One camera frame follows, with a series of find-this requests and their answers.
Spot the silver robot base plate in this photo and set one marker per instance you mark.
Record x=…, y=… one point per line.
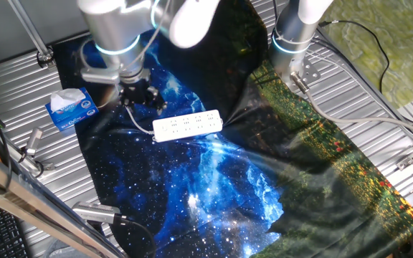
x=308, y=73

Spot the slanted metal pole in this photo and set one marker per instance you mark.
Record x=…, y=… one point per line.
x=31, y=32

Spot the green flower meadow print cloth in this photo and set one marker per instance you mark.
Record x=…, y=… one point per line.
x=335, y=186

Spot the white power strip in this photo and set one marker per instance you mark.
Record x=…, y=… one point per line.
x=188, y=125

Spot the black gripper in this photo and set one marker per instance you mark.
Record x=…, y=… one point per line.
x=136, y=92

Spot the silver and white robot arm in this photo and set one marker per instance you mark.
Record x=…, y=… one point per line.
x=117, y=25

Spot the small silver camera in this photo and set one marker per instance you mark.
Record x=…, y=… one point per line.
x=33, y=140

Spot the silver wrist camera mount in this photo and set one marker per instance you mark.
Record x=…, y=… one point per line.
x=99, y=76

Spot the blue galaxy print cloth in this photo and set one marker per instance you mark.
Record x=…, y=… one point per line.
x=178, y=186

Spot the blue tissue box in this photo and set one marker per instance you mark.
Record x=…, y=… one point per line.
x=74, y=113

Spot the large silver camera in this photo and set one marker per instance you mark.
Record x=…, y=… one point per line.
x=93, y=211

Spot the metal frame bar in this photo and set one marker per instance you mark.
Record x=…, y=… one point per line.
x=38, y=211

